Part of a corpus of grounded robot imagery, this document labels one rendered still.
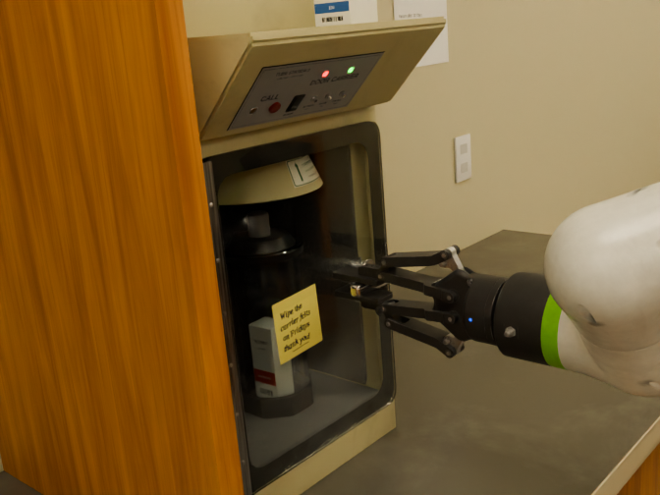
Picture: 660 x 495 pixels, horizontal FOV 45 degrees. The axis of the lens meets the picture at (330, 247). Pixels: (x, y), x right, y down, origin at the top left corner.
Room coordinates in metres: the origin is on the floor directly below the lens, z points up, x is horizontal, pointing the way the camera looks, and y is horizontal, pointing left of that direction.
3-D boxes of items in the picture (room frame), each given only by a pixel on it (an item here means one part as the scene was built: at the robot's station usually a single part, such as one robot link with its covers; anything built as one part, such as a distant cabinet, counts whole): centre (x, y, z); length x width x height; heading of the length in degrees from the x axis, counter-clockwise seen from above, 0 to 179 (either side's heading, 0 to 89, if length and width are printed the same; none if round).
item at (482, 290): (0.83, -0.15, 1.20); 0.09 x 0.07 x 0.08; 48
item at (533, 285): (0.78, -0.21, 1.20); 0.12 x 0.06 x 0.09; 138
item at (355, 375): (0.92, 0.03, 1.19); 0.30 x 0.01 x 0.40; 138
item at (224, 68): (0.88, -0.01, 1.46); 0.32 x 0.11 x 0.10; 138
